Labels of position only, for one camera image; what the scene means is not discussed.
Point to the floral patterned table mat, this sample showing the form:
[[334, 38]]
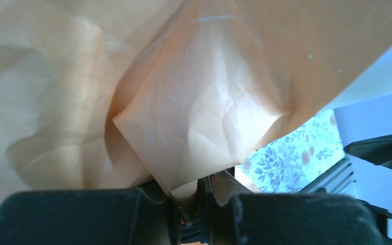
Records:
[[287, 164]]

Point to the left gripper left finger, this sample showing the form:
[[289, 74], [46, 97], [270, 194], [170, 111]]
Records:
[[139, 215]]

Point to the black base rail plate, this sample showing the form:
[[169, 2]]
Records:
[[338, 179]]

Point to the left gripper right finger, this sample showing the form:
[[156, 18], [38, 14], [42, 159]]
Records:
[[232, 214]]

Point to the peach paper flower bouquet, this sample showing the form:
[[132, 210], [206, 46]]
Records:
[[108, 94]]

